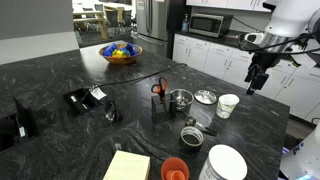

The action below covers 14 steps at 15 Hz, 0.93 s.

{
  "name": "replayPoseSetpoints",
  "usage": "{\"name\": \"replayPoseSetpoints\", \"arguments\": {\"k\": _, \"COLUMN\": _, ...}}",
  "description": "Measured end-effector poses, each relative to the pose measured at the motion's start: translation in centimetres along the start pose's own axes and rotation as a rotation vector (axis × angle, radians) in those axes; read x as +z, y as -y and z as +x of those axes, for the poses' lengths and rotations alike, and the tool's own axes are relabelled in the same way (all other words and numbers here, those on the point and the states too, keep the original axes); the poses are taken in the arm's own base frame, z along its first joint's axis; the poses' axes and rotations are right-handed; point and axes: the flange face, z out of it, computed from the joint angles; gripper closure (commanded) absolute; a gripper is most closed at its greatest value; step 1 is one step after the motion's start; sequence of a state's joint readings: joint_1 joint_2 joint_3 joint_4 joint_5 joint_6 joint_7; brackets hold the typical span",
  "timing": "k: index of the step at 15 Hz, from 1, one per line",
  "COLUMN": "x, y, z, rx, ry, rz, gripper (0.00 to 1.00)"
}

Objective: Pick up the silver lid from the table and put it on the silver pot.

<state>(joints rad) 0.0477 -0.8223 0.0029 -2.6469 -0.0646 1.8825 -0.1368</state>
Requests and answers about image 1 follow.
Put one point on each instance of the colourful toy blocks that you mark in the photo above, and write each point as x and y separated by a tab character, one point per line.
114	51

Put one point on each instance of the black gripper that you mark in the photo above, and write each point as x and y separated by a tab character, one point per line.
260	63

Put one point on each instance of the white paper tag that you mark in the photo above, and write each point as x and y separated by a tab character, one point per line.
97	93

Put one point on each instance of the blue soap bottle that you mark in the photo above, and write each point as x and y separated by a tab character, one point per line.
185	23

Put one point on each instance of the black mesh holder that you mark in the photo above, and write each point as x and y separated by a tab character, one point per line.
163	110

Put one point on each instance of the black binder clip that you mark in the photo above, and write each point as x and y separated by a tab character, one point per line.
111	113

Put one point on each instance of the small silver pot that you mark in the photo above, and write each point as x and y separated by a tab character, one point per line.
183	98

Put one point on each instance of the orange plastic cup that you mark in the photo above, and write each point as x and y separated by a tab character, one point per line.
174	168

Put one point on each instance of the stainless steel refrigerator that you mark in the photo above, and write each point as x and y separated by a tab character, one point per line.
157	22

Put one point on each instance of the white paper cup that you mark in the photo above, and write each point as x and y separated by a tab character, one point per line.
226	105

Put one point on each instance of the wooden bowl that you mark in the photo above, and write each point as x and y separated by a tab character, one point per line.
122	61

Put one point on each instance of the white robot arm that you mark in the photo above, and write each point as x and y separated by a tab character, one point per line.
292	24

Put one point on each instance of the orange handled scissors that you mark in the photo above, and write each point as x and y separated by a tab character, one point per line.
160	88

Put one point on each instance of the silver microwave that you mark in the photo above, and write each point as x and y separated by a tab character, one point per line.
209	24

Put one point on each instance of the white lidded canister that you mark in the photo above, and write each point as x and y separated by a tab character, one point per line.
223	163

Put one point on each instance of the light wooden block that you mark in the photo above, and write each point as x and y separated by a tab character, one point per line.
128	166

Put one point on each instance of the wooden meeting table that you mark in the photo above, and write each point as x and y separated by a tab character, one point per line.
92	16

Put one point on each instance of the silver measuring spoon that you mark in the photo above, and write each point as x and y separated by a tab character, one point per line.
191	121

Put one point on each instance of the white kitchen cabinets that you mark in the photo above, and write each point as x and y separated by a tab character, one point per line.
297	87

